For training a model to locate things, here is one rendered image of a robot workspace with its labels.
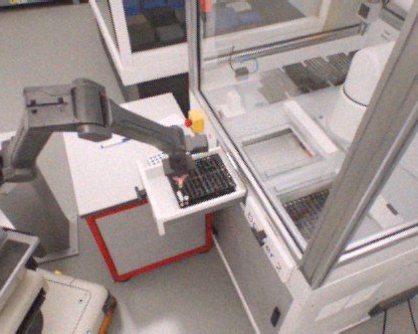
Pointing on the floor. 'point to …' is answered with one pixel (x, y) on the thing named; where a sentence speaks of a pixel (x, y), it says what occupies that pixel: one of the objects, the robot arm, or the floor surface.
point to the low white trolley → (186, 246)
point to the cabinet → (284, 304)
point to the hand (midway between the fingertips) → (179, 178)
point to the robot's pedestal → (38, 212)
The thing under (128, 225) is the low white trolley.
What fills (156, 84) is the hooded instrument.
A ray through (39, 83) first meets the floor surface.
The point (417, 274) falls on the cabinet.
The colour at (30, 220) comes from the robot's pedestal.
